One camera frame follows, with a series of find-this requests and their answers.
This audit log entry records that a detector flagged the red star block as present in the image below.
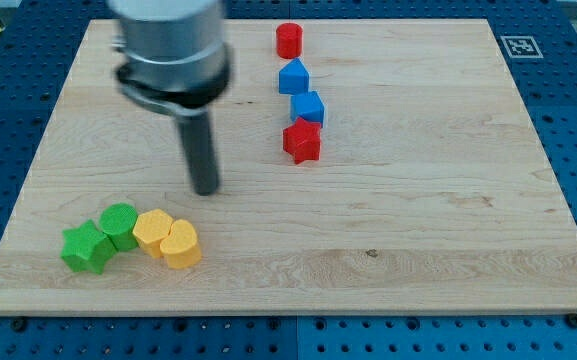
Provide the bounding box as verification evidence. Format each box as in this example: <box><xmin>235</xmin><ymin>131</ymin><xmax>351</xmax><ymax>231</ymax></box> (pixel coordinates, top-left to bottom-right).
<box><xmin>283</xmin><ymin>117</ymin><xmax>321</xmax><ymax>164</ymax></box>

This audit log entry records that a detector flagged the yellow hexagon block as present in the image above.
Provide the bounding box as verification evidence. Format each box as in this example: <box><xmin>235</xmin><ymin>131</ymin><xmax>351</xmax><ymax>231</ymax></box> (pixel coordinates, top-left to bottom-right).
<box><xmin>132</xmin><ymin>209</ymin><xmax>173</xmax><ymax>259</ymax></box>

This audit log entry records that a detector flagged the wooden board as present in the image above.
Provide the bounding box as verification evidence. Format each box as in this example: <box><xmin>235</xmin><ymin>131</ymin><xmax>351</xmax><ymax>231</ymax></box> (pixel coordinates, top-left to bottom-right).
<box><xmin>0</xmin><ymin>19</ymin><xmax>577</xmax><ymax>317</ymax></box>

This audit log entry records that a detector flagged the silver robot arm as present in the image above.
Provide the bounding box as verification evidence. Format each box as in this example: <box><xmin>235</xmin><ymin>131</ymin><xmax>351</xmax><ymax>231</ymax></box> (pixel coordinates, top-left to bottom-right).
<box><xmin>106</xmin><ymin>0</ymin><xmax>231</xmax><ymax>196</ymax></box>

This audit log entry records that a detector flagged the green cylinder block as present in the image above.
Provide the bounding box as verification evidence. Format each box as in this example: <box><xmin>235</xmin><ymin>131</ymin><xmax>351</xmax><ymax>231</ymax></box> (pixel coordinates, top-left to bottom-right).
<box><xmin>99</xmin><ymin>203</ymin><xmax>138</xmax><ymax>252</ymax></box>

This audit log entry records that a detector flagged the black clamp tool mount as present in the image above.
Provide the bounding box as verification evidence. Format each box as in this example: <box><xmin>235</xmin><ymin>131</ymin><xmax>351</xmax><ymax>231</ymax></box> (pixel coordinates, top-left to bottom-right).
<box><xmin>115</xmin><ymin>44</ymin><xmax>232</xmax><ymax>116</ymax></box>

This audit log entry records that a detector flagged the green star block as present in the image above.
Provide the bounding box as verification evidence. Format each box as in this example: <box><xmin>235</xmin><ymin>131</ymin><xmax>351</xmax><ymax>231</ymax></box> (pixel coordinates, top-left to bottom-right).
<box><xmin>60</xmin><ymin>219</ymin><xmax>117</xmax><ymax>274</ymax></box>

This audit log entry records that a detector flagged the red cylinder block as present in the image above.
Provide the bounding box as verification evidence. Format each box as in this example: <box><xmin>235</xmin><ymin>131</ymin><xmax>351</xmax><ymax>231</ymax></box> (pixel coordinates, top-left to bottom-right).
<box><xmin>275</xmin><ymin>22</ymin><xmax>303</xmax><ymax>59</ymax></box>

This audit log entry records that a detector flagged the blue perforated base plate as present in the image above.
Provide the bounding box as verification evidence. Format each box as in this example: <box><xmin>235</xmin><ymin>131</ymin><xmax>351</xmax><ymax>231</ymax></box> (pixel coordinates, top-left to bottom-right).
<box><xmin>0</xmin><ymin>1</ymin><xmax>577</xmax><ymax>359</ymax></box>

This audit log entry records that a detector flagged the yellow heart block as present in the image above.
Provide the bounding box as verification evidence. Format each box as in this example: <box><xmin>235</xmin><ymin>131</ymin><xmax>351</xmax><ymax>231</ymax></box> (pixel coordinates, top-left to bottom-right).
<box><xmin>160</xmin><ymin>219</ymin><xmax>203</xmax><ymax>269</ymax></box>

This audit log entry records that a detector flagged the blue cube block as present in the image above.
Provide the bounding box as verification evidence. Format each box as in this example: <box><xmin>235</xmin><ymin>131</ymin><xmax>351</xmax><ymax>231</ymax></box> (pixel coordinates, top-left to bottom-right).
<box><xmin>290</xmin><ymin>91</ymin><xmax>325</xmax><ymax>126</ymax></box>

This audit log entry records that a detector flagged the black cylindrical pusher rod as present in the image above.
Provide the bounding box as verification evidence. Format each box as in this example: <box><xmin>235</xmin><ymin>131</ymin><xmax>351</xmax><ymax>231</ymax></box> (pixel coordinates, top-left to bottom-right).
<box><xmin>175</xmin><ymin>110</ymin><xmax>220</xmax><ymax>196</ymax></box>

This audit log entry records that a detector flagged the blue pentagon block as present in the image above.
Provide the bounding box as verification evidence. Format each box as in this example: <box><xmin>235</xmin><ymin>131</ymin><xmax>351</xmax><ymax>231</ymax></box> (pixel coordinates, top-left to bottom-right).
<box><xmin>278</xmin><ymin>58</ymin><xmax>310</xmax><ymax>95</ymax></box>

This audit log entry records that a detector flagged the white fiducial marker tag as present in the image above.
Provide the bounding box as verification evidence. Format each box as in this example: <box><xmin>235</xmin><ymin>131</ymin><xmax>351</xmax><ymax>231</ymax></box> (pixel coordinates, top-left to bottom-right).
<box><xmin>500</xmin><ymin>35</ymin><xmax>543</xmax><ymax>59</ymax></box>

